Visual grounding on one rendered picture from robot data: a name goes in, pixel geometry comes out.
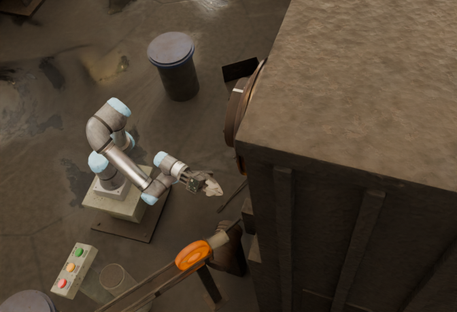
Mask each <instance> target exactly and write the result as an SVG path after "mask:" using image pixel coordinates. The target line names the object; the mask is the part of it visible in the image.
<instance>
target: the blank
mask: <svg viewBox="0 0 457 312"><path fill-rule="evenodd" d="M208 251H209V246H208V245H207V243H206V242H205V241H202V240H200V241H195V242H194V243H191V244H190V245H188V246H186V247H185V248H184V249H183V250H182V251H181V252H180V253H179V254H178V255H177V257H176V259H175V263H176V265H177V267H178V268H179V269H180V270H185V269H186V268H188V267H189V266H191V265H192V264H194V263H195V262H197V261H198V260H200V259H201V258H203V257H204V256H206V255H207V253H208Z"/></svg>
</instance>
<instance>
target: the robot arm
mask: <svg viewBox="0 0 457 312"><path fill-rule="evenodd" d="M130 115H131V111H130V109H129V108H128V107H127V106H126V105H125V104H124V103H122V102H121V101H119V100H118V99H116V98H111V99H110V100H108V101H107V103H106V104H105V105H104V106H103V107H102V108H101V109H100V110H99V111H98V112H97V113H96V114H95V115H94V116H93V117H91V118H90V119H89V121H88V122H87V125H86V136H87V139H88V142H89V144H90V146H91V148H92V149H93V150H94V151H93V152H92V153H91V154H90V156H89V158H88V164H89V166H90V168H91V169H92V171H93V172H94V173H95V174H96V175H97V177H98V178H99V183H100V185H101V187H102V188H103V189H104V190H107V191H113V190H117V189H119V188H120V187H121V186H122V185H123V184H124V182H125V180H126V178H127V179H128V180H129V181H131V182H132V183H133V184H134V185H135V186H136V187H137V188H138V189H139V190H140V191H141V192H143V193H142V195H141V198H142V199H143V200H144V201H145V202H146V203H147V204H149V205H153V204H154V203H155V202H156V201H157V200H158V199H159V198H160V197H161V196H162V195H163V193H164V192H165V191H166V190H167V189H168V188H169V187H170V185H171V184H176V183H178V182H179V181H180V182H182V183H183V184H185V185H186V189H187V190H189V191H191V190H193V191H194V192H193V191H191V192H192V193H194V194H196V193H198V191H202V193H205V194H206V195H207V196H213V195H216V196H220V195H223V191H222V189H221V187H220V186H219V185H218V183H217V181H216V180H215V179H214V178H213V174H214V173H213V172H212V171H191V172H190V167H188V166H187V165H186V164H184V163H182V162H181V161H179V160H177V159H175V158H174V157H172V156H170V155H168V154H166V153H164V152H159V153H158V154H157V155H156V156H155V158H154V164H155V165H156V166H157V167H159V168H160V169H161V171H162V172H161V173H160V175H159V176H158V177H157V178H156V179H155V180H154V181H153V180H152V179H151V178H150V177H149V176H148V175H147V174H146V173H145V172H144V171H143V170H142V169H140V168H139V167H138V166H137V165H136V164H135V163H134V162H133V161H132V160H131V159H130V158H129V157H128V156H127V153H128V152H129V151H130V150H132V149H133V146H134V145H135V141H134V139H133V138H132V136H130V135H129V134H128V133H127V132H126V131H125V126H126V119H127V118H128V117H129V116H130ZM206 184H207V185H208V187H207V186H206ZM190 189H191V190H190Z"/></svg>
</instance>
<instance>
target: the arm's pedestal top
mask: <svg viewBox="0 0 457 312"><path fill-rule="evenodd" d="M137 166H138V167H139V168H140V169H142V170H143V171H144V172H145V173H146V174H147V175H148V176H149V177H150V178H151V177H152V174H153V172H154V169H153V168H152V167H147V166H143V165H140V164H137ZM97 180H98V177H97V175H96V176H95V178H94V180H93V182H92V184H91V186H90V188H89V190H88V192H87V194H86V196H85V198H84V200H83V202H82V205H83V206H84V207H87V208H90V209H96V210H99V211H104V212H107V213H113V214H116V215H121V216H124V217H128V218H133V219H134V217H135V214H136V212H137V210H138V207H139V205H140V202H141V200H142V198H141V195H142V193H143V192H141V191H140V190H139V189H138V188H137V187H136V186H135V185H134V184H133V183H132V185H131V187H130V189H129V192H128V194H127V196H126V198H125V200H124V201H119V200H116V199H112V198H107V197H104V196H98V195H96V193H95V192H94V190H93V188H94V186H95V184H96V182H97Z"/></svg>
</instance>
